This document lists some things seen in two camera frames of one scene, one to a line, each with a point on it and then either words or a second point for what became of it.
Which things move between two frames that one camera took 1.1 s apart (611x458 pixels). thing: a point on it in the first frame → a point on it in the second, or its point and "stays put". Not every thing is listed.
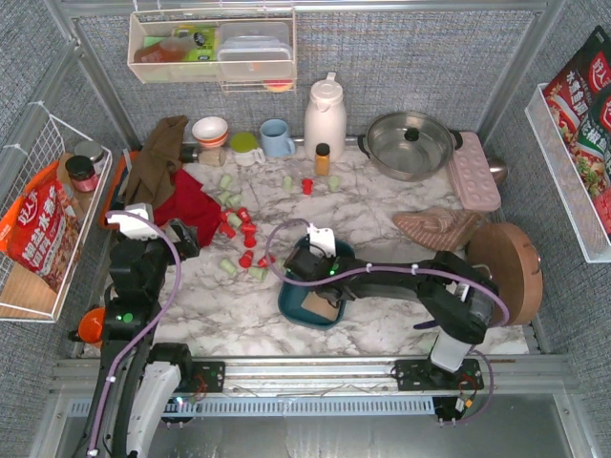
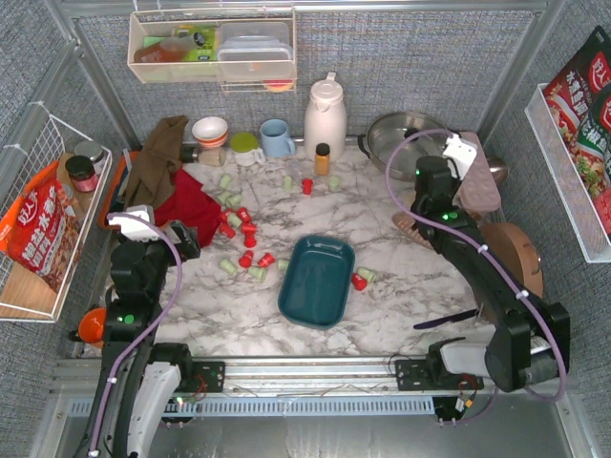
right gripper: [300, 262] → [431, 170]
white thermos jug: [326, 118] stays put
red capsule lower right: [263, 261] stays put
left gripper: [182, 237] stays put
